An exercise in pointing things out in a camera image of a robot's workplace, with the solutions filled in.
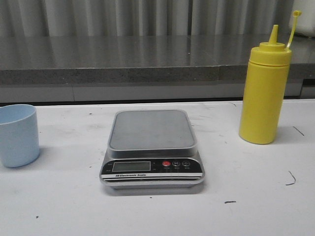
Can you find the white container in background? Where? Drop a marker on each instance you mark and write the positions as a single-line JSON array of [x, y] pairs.
[[306, 22]]

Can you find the grey stone counter shelf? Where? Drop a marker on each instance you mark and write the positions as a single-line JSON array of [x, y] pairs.
[[119, 69]]

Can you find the silver digital kitchen scale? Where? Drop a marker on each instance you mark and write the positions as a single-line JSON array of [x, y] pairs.
[[152, 149]]

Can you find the yellow squeeze bottle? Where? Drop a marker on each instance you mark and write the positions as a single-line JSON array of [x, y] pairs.
[[266, 79]]

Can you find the light blue plastic cup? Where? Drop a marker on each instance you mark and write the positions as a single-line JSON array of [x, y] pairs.
[[19, 141]]

